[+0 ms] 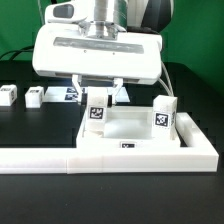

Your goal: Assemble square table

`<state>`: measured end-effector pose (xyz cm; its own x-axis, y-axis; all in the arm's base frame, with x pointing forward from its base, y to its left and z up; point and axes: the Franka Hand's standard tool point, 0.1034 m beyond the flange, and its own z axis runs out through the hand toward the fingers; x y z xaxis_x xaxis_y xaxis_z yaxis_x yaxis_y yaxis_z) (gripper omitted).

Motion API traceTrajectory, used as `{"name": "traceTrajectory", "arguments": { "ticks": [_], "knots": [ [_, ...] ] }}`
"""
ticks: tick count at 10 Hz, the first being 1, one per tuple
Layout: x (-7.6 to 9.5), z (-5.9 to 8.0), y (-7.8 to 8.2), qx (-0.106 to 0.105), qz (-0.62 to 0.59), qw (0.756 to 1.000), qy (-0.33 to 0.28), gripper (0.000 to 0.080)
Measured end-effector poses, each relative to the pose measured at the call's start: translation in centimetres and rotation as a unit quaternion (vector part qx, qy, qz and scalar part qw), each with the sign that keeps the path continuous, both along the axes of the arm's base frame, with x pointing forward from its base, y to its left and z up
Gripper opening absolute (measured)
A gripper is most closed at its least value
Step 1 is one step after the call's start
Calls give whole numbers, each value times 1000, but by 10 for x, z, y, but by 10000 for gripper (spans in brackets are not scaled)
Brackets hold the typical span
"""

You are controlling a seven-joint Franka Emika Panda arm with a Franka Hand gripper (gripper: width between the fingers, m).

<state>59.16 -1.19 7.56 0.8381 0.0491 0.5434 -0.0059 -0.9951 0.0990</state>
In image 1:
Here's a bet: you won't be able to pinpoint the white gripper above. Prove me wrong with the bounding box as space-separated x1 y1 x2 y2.
32 23 162 106

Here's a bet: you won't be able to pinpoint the white square tabletop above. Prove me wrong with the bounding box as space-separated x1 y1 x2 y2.
76 106 180 149

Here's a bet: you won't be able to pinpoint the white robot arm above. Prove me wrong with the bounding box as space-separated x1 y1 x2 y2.
32 0 174 93

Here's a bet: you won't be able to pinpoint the white tag marker sheet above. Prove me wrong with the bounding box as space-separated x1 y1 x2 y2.
43 86 130 103

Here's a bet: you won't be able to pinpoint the white L-shaped obstacle fence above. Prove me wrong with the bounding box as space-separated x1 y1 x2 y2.
0 113 219 174

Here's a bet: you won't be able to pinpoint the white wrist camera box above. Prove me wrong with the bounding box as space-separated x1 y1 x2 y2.
45 1 88 24

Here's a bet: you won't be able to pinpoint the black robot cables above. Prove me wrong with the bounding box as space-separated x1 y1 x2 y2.
0 0 48 62

